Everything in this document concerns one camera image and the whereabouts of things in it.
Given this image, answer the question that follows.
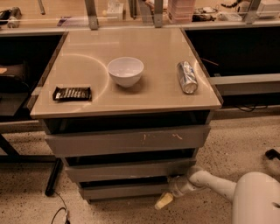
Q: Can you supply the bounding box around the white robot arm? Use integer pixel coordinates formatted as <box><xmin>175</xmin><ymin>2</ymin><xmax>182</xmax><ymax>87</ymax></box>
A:
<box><xmin>155</xmin><ymin>166</ymin><xmax>280</xmax><ymax>224</ymax></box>

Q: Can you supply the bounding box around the pink plastic box stack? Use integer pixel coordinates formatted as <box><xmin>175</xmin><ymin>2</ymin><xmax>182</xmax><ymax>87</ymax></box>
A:
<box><xmin>167</xmin><ymin>0</ymin><xmax>195</xmax><ymax>24</ymax></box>

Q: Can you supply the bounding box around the black table leg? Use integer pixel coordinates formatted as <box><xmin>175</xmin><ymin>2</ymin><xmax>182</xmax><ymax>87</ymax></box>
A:
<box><xmin>45</xmin><ymin>158</ymin><xmax>62</xmax><ymax>197</ymax></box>

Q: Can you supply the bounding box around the grey drawer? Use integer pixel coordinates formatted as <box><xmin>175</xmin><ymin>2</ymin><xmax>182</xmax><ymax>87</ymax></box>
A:
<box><xmin>65</xmin><ymin>158</ymin><xmax>196</xmax><ymax>183</ymax></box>
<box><xmin>80</xmin><ymin>180</ymin><xmax>168</xmax><ymax>200</ymax></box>
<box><xmin>45</xmin><ymin>125</ymin><xmax>210</xmax><ymax>158</ymax></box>

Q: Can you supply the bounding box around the silver soda can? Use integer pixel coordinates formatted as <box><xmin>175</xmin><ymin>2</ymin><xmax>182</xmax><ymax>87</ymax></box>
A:
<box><xmin>177</xmin><ymin>61</ymin><xmax>198</xmax><ymax>95</ymax></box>

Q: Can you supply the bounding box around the white ceramic bowl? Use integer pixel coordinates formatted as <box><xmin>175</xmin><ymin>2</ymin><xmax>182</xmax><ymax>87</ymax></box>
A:
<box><xmin>107</xmin><ymin>57</ymin><xmax>144</xmax><ymax>88</ymax></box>

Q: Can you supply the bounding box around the grey metal rail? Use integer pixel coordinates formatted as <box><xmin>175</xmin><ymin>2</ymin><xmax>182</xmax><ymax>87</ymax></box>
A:
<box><xmin>208</xmin><ymin>73</ymin><xmax>280</xmax><ymax>96</ymax></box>

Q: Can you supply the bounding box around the grey middle drawer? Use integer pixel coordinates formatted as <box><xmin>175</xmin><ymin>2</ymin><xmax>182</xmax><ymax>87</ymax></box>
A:
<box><xmin>65</xmin><ymin>158</ymin><xmax>196</xmax><ymax>183</ymax></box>

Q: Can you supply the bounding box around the grey top drawer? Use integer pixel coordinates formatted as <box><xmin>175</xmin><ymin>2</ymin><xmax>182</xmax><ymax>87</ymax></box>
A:
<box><xmin>45</xmin><ymin>125</ymin><xmax>210</xmax><ymax>158</ymax></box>

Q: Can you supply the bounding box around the dark chocolate bar wrapper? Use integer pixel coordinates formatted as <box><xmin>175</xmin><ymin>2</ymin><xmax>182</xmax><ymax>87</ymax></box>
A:
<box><xmin>52</xmin><ymin>87</ymin><xmax>92</xmax><ymax>102</ymax></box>

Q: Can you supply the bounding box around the black floor cable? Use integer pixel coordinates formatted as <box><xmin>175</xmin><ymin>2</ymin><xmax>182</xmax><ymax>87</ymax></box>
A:
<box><xmin>50</xmin><ymin>191</ymin><xmax>72</xmax><ymax>224</ymax></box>

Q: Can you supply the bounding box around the grey bottom drawer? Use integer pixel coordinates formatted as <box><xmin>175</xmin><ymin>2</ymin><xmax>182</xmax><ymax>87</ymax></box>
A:
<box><xmin>80</xmin><ymin>180</ymin><xmax>168</xmax><ymax>200</ymax></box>

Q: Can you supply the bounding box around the grey drawer cabinet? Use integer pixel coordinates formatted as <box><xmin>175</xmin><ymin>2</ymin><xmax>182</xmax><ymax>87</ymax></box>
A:
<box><xmin>31</xmin><ymin>28</ymin><xmax>221</xmax><ymax>190</ymax></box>

